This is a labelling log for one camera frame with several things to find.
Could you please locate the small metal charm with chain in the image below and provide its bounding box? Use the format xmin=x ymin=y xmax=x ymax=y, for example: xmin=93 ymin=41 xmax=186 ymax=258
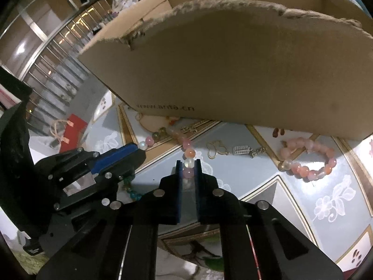
xmin=232 ymin=145 xmax=267 ymax=158

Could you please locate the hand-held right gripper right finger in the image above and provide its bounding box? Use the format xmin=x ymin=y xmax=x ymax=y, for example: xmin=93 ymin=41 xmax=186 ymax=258
xmin=195 ymin=159 xmax=343 ymax=280

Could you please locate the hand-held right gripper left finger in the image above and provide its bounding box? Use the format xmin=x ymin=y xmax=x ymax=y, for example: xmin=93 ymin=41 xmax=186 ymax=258
xmin=36 ymin=159 xmax=183 ymax=280

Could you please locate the red gift bag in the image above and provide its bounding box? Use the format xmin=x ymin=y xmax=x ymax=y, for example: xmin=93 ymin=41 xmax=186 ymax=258
xmin=49 ymin=114 xmax=88 ymax=149

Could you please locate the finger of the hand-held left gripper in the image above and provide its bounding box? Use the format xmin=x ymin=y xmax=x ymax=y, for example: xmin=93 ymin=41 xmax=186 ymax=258
xmin=54 ymin=173 xmax=136 ymax=220
xmin=35 ymin=142 xmax=147 ymax=192

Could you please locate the brown cardboard box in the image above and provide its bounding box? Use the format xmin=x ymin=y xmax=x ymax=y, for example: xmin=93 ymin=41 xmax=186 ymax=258
xmin=77 ymin=0 xmax=373 ymax=142

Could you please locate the metal railing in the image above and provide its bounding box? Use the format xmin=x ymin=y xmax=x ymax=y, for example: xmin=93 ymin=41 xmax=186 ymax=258
xmin=17 ymin=0 xmax=117 ymax=129

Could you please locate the pink orange bead bracelet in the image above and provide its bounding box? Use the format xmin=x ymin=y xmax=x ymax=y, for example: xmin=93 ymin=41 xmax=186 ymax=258
xmin=138 ymin=127 xmax=195 ymax=190

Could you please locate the teal bead bracelet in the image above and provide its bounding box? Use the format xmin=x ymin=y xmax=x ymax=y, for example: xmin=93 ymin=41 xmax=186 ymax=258
xmin=122 ymin=173 xmax=145 ymax=202

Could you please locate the gold butterfly outline pendant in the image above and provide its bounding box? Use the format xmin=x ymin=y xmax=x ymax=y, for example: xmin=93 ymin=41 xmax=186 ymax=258
xmin=207 ymin=141 xmax=229 ymax=158

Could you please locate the fruit printed floor mat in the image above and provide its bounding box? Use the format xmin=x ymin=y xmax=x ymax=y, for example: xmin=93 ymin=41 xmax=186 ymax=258
xmin=82 ymin=90 xmax=373 ymax=280

